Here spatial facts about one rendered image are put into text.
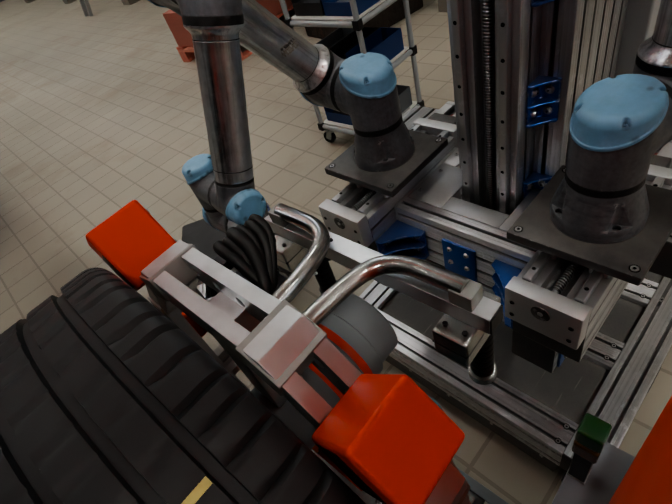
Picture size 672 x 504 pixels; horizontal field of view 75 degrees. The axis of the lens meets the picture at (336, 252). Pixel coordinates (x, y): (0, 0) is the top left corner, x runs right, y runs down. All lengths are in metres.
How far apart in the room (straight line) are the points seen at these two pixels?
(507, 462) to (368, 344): 0.93
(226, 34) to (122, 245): 0.38
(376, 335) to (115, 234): 0.38
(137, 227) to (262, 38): 0.52
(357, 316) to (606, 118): 0.45
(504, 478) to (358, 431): 1.18
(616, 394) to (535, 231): 0.63
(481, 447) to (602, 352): 0.45
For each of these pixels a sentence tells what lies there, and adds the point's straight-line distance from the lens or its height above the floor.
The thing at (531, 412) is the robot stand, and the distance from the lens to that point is 1.32.
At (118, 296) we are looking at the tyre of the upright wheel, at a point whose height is 1.18.
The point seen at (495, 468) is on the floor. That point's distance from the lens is 1.50.
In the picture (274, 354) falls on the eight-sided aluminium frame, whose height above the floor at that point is 1.12.
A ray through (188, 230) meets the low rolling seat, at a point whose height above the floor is 0.34.
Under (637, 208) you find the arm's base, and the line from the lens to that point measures 0.86.
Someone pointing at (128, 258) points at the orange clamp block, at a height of 1.12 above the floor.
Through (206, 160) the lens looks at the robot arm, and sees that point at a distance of 0.96.
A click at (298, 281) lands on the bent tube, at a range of 0.60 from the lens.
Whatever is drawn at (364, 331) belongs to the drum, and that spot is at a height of 0.90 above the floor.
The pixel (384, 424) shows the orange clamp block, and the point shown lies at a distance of 0.34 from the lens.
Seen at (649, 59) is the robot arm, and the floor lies 1.06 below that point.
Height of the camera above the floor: 1.43
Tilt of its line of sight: 43 degrees down
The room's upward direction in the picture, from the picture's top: 21 degrees counter-clockwise
